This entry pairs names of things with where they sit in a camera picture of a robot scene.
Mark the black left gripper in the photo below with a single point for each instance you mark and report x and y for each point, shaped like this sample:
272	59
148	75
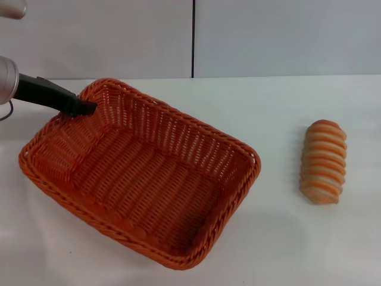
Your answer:
44	90

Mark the striped long bread roll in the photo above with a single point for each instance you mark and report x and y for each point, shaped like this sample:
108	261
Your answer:
324	164

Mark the orange woven plastic basket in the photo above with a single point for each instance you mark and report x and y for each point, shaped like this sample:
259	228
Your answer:
143	178

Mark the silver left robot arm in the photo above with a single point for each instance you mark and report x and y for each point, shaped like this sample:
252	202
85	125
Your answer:
7	80

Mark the black vertical wall strip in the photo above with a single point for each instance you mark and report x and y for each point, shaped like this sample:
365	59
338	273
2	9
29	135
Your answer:
193	38

